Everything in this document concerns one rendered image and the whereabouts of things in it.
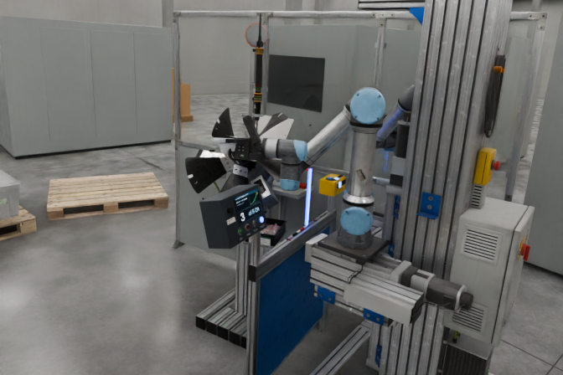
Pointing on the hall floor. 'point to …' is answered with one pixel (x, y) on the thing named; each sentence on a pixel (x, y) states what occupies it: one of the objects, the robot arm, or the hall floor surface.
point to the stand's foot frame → (224, 320)
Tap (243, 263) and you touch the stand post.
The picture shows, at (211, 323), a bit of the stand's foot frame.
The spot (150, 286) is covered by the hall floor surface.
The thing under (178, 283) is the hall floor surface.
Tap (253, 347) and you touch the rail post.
